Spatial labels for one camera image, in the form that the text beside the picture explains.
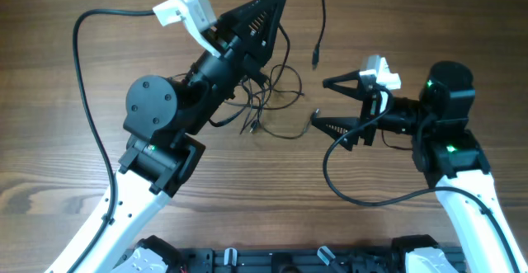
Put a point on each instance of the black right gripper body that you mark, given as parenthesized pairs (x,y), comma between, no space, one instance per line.
(371,118)

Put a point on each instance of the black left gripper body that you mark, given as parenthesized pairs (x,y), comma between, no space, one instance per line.
(223,76)

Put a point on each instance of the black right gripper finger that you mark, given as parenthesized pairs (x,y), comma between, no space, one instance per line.
(348,84)
(335,127)

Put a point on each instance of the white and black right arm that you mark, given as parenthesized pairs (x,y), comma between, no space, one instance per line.
(443,149)

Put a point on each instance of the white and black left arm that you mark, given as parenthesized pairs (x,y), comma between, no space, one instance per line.
(164,116)

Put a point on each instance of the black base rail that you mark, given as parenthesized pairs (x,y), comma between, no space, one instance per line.
(356,260)

